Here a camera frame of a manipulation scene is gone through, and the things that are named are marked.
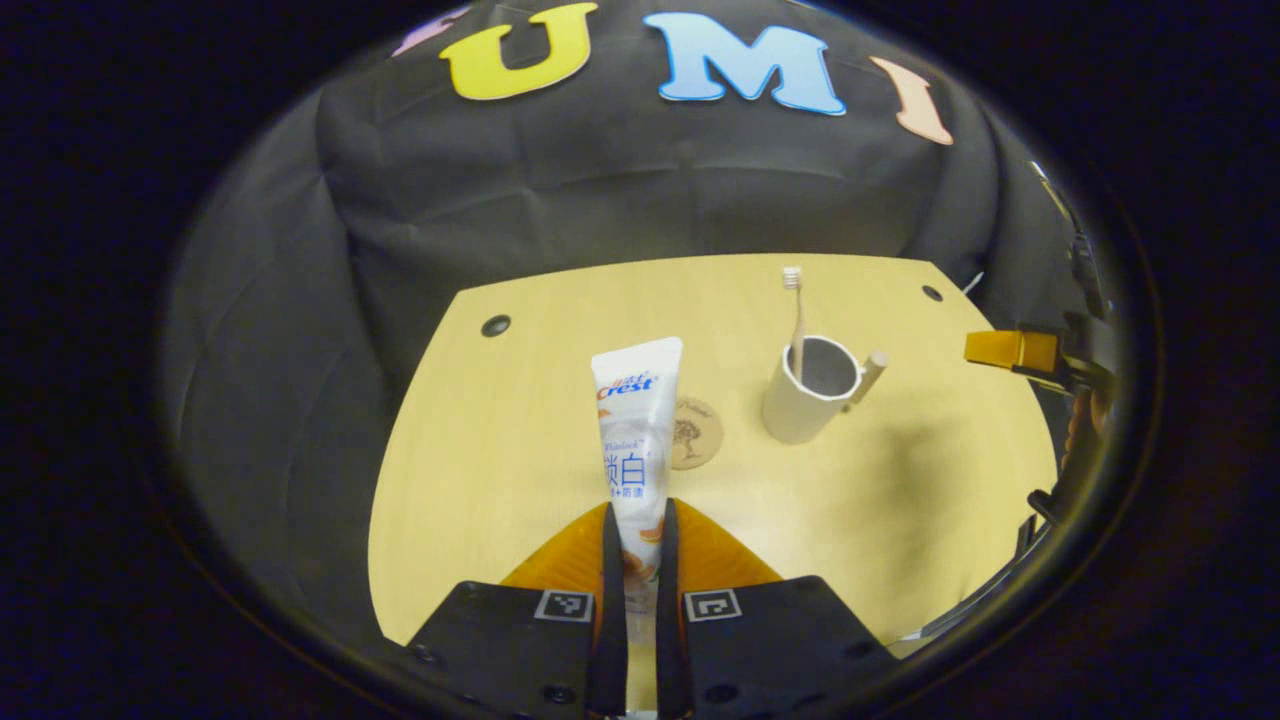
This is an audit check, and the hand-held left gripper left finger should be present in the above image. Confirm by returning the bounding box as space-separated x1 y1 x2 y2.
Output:
405 500 629 719

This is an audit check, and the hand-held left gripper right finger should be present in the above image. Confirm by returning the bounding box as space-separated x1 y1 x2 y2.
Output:
655 497 896 719

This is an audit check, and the round cork coaster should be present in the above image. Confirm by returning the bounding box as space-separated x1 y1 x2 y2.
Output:
672 396 724 471

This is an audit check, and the white toothpaste tube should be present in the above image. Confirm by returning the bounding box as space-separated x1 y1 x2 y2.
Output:
590 337 685 719

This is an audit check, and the beige toothbrush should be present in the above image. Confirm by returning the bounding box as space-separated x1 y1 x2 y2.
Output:
782 266 807 383

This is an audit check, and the white cup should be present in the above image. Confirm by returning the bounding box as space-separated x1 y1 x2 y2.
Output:
762 335 889 445

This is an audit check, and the black backdrop cloth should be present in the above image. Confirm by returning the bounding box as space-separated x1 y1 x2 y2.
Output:
160 0 1101 641

